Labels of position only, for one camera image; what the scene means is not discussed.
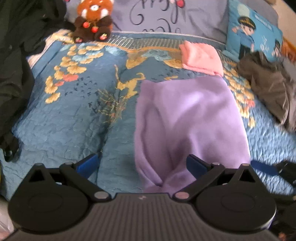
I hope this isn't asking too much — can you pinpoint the purple shirt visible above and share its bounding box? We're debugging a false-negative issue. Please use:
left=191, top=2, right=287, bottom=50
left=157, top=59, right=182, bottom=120
left=134, top=76, right=251, bottom=194

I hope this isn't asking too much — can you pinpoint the white puffy garment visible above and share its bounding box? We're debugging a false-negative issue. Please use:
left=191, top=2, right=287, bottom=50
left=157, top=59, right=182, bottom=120
left=0, top=197, right=14, bottom=240

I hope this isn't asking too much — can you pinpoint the grey brown garment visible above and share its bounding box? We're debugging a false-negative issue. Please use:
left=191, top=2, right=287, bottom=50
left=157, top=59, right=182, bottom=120
left=237, top=51, right=295, bottom=132

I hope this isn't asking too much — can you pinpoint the blue floral quilt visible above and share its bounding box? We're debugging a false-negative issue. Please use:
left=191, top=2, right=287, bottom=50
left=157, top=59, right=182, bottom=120
left=1, top=30, right=295, bottom=199

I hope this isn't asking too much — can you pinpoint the pink folded cloth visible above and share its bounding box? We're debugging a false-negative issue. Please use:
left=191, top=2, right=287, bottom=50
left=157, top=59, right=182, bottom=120
left=179, top=41, right=224, bottom=77

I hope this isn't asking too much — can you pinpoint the blue cartoon police pillow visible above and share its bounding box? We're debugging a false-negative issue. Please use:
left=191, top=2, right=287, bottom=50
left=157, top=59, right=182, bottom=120
left=223, top=1, right=282, bottom=62

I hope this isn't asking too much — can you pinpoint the grey blue printed pillow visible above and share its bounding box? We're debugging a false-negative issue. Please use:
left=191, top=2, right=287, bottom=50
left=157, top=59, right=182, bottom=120
left=63, top=0, right=280, bottom=43

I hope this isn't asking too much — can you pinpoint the black jacket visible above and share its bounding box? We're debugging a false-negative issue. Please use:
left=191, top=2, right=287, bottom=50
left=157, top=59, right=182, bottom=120
left=1, top=1, right=66, bottom=162

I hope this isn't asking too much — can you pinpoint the red panda plush toy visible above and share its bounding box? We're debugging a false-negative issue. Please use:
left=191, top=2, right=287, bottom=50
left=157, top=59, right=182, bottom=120
left=72, top=0, right=114, bottom=43

